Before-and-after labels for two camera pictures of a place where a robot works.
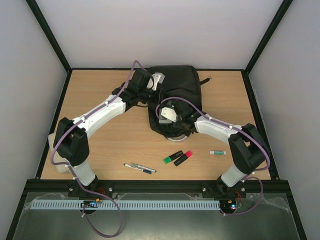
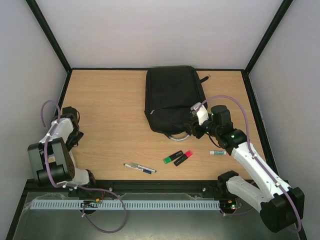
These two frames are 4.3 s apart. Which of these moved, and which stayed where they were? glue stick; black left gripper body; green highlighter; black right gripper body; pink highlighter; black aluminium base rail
Moved: black left gripper body; black right gripper body
Stayed: glue stick; black aluminium base rail; green highlighter; pink highlighter
